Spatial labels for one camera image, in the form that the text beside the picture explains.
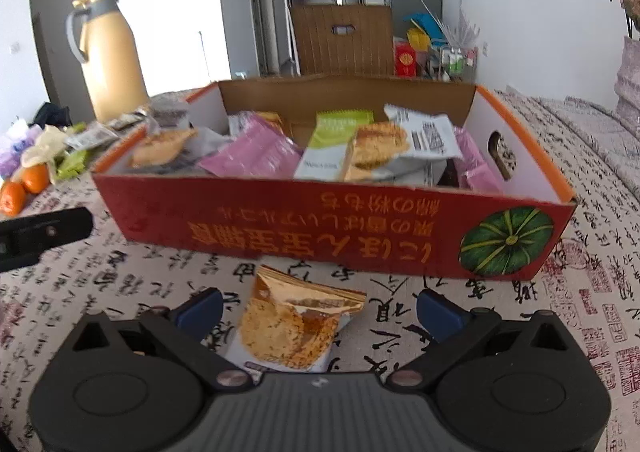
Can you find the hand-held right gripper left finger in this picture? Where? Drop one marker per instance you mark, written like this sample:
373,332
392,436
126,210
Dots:
200,309

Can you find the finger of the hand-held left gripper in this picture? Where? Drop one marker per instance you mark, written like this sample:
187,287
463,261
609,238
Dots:
65,227

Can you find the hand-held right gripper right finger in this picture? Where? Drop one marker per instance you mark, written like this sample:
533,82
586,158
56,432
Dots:
440,314

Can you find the red cardboard box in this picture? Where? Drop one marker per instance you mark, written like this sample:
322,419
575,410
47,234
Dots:
250,227

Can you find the white barcode snack packet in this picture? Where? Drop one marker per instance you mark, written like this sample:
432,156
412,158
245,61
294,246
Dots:
430,132

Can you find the green and white snack packet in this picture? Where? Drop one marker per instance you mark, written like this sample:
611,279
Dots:
330,142

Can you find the orange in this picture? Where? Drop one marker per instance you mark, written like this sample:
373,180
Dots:
36,179
11,197

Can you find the cream plastic bag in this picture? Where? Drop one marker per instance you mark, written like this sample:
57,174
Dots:
45,144

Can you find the purple tissue pack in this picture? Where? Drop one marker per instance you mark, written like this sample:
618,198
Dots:
15,152

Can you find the white green small packet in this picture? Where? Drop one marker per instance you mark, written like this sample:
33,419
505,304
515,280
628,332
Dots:
95,137

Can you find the dark bag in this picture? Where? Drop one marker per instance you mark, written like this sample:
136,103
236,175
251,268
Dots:
50,114

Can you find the brown nut snack packet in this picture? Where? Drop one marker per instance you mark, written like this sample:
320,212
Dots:
127,121

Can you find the dark snack packet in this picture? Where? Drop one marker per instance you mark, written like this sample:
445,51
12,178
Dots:
170,113

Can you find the yellow thermos jug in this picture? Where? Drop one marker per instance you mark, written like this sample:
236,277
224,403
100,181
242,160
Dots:
115,62

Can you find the grey quilted cloth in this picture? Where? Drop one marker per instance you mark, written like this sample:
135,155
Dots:
590,132

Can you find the red gift box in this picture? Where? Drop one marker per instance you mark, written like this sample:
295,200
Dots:
406,59

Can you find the yellow plastic item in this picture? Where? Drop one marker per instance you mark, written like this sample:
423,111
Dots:
419,38

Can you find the lilac decorative branches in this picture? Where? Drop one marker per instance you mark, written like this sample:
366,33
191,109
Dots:
462,32

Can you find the wooden chair back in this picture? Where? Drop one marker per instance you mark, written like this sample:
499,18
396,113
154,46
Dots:
320,52

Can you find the blue plastic dustpan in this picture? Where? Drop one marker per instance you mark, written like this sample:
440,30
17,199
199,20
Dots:
425,22

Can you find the pink textured vase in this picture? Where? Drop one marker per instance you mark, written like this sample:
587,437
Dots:
630,77

